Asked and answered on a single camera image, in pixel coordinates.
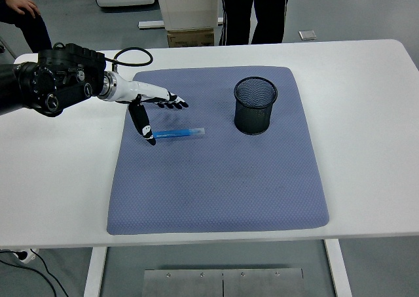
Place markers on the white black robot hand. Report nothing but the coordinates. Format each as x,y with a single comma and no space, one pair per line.
131,89

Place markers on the blue marker with clear cap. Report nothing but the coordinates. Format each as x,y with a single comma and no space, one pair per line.
180,132

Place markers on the black mesh pen holder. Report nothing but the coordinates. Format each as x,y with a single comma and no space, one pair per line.
253,120

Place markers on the flat white board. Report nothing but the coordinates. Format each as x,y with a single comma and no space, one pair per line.
150,24

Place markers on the brown cardboard box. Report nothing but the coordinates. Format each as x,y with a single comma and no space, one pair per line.
190,38

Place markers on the white cabinet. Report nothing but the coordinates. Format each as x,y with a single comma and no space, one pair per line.
190,6

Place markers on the person in plain dark trousers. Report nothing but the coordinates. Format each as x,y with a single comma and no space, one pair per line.
29,28

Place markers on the blue-grey textured mat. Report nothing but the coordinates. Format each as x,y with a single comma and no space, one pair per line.
212,185

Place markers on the person in white-striped dark trousers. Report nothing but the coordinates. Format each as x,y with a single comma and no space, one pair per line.
271,12

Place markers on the silver floor socket plate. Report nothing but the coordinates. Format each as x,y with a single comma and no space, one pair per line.
308,35

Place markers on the white table leg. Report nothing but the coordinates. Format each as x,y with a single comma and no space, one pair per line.
338,271
95,274

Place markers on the white power strip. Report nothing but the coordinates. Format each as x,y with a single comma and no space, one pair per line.
27,256

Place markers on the grey metal plate with screws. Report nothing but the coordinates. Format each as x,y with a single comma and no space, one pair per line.
196,284

